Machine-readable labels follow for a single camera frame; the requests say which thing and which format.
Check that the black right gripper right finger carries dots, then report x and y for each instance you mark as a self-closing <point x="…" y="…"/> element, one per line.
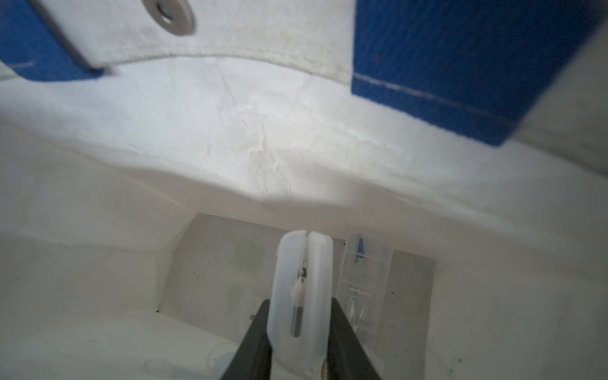
<point x="346" y="358"/>

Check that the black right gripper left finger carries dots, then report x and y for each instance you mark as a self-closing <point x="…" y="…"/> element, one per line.
<point x="253" y="359"/>

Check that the white label compass case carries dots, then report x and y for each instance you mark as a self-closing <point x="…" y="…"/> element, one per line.
<point x="300" y="303"/>

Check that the clear compass case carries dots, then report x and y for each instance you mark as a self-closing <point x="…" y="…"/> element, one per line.
<point x="362" y="283"/>

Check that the white Doraemon canvas bag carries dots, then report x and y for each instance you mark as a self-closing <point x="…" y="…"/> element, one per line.
<point x="152" y="160"/>

